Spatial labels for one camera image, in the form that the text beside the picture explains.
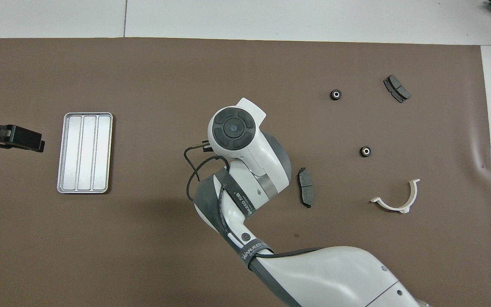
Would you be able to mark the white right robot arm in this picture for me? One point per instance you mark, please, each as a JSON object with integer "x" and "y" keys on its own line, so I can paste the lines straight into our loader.
{"x": 249, "y": 162}

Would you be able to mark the silver metal tray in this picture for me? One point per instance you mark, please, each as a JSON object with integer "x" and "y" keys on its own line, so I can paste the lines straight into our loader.
{"x": 85, "y": 153}

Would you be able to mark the dark grey brake pad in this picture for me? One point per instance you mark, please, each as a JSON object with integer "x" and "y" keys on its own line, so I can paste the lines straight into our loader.
{"x": 397, "y": 88}
{"x": 306, "y": 187}

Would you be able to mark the black bearing gear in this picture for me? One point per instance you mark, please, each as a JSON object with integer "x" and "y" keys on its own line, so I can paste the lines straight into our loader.
{"x": 365, "y": 151}
{"x": 336, "y": 94}

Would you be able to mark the brown table mat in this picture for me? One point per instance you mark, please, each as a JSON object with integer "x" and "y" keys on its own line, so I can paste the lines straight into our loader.
{"x": 164, "y": 85}

